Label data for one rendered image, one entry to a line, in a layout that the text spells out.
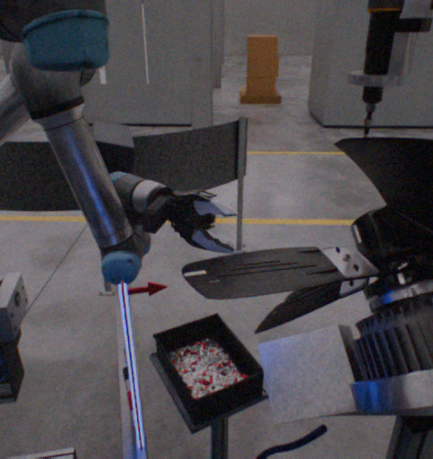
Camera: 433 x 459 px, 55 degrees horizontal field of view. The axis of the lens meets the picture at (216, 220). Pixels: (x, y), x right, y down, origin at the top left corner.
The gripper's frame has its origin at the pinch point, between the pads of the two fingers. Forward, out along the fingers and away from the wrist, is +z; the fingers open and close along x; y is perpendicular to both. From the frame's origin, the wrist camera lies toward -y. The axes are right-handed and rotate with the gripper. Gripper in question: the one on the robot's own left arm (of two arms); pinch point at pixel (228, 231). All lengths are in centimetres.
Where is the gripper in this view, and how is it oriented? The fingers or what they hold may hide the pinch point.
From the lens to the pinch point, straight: 75.7
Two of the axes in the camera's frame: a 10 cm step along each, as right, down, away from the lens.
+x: -0.7, 9.3, 3.6
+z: 7.8, 2.7, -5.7
